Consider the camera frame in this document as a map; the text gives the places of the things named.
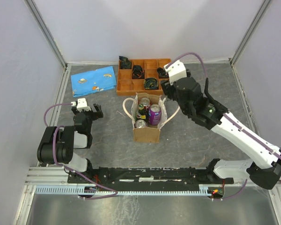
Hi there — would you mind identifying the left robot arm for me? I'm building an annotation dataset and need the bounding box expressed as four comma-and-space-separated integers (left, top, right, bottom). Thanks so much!
37, 98, 104, 183

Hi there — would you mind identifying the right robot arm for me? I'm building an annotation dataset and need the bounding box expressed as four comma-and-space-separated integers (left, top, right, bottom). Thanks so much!
161, 77, 281, 190

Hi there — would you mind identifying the burlap canvas tote bag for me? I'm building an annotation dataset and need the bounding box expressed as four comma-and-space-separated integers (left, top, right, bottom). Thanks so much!
122, 93, 180, 143

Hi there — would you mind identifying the dark rolled fabric right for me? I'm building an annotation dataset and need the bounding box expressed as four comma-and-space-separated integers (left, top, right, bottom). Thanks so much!
157, 67, 169, 79

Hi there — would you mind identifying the dark rolled fabric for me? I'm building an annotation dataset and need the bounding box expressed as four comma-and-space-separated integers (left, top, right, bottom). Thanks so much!
144, 77, 159, 90
119, 56, 132, 69
157, 67, 169, 79
132, 65, 145, 79

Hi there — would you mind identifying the dark rolled fabric bottom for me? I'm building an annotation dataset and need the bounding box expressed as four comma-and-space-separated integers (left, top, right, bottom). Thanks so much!
144, 77, 159, 90

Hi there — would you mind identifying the blue space print cloth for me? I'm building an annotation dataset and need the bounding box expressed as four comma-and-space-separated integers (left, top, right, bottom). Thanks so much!
71, 66, 117, 98

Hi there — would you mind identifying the red soda can rear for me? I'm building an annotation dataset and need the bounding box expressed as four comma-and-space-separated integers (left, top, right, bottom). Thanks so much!
139, 97, 151, 110

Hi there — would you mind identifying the purple soda can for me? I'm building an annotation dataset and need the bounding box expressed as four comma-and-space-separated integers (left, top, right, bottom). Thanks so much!
148, 104, 162, 126

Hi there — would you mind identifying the dark rolled fabric middle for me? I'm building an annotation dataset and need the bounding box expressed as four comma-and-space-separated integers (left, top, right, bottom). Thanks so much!
132, 65, 145, 79

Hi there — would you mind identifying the wooden compartment tray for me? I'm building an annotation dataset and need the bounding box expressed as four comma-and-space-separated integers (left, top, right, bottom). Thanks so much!
116, 56, 171, 96

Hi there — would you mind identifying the green glass bottle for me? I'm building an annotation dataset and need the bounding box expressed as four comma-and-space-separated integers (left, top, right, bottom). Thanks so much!
135, 104, 148, 122

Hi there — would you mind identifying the dark rolled fabric top left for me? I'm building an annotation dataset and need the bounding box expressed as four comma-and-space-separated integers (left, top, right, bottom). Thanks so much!
119, 56, 132, 69

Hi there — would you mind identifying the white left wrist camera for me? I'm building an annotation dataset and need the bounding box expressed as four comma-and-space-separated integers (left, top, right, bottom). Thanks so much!
76, 98, 91, 112

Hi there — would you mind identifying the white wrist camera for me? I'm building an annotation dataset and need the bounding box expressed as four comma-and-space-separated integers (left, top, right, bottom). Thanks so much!
163, 60, 187, 85
76, 98, 91, 112

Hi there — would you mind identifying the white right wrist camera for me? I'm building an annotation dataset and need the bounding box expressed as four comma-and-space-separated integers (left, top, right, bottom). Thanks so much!
163, 60, 187, 85

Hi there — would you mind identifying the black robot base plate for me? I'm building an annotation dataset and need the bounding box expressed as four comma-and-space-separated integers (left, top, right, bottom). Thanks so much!
67, 166, 235, 192

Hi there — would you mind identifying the aluminium frame rail front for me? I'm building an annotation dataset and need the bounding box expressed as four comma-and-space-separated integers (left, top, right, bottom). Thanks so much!
24, 165, 281, 187

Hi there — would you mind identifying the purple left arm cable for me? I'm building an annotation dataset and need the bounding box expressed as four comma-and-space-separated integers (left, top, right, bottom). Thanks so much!
44, 102, 119, 200

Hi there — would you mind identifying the blue slotted cable duct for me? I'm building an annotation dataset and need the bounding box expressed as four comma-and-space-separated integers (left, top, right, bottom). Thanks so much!
34, 184, 216, 195

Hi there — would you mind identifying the aluminium frame post right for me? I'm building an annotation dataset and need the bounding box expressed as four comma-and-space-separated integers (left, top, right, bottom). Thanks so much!
229, 0, 272, 66

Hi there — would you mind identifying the aluminium frame post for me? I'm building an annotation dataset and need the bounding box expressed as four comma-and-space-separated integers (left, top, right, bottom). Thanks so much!
229, 0, 272, 66
24, 0, 67, 68

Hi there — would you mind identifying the aluminium frame post left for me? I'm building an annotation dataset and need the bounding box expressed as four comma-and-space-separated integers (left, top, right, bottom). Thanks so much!
24, 0, 67, 68

